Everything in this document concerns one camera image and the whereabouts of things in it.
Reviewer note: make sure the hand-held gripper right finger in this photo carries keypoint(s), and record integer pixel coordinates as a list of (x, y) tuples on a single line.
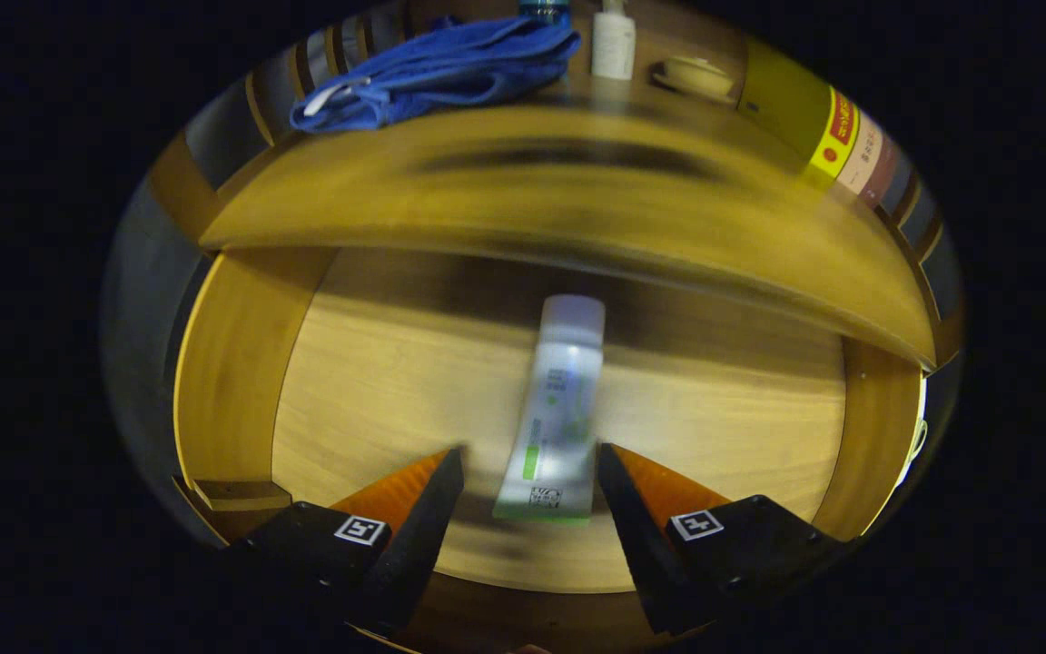
[(641, 545)]

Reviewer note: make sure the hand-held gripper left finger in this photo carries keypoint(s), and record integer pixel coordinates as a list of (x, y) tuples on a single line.
[(414, 545)]

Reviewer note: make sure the wooden drawer with black knob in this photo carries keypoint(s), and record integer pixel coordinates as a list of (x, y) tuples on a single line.
[(378, 381)]

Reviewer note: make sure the white and green tube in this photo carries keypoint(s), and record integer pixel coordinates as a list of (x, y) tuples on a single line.
[(559, 391)]

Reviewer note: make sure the wooden countertop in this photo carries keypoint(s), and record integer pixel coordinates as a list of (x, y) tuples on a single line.
[(523, 209)]

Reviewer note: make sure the wooden cabinet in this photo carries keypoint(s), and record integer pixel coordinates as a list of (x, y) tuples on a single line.
[(180, 186)]

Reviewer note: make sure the dark red book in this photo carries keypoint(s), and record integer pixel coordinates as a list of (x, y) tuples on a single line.
[(886, 173)]

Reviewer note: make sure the orange and white book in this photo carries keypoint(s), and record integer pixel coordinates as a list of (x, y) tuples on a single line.
[(863, 154)]

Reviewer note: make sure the yellow book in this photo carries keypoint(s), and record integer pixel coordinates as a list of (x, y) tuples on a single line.
[(786, 100)]

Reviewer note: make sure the beige lidded teacup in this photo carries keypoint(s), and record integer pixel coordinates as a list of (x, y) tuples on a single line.
[(694, 79)]

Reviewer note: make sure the blue folded towel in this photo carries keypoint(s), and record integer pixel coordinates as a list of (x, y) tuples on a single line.
[(441, 73)]

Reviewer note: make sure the white pump bottle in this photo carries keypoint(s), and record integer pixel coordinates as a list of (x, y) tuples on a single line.
[(614, 45)]

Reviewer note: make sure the teal bottle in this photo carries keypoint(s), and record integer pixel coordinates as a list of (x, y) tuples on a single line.
[(544, 9)]

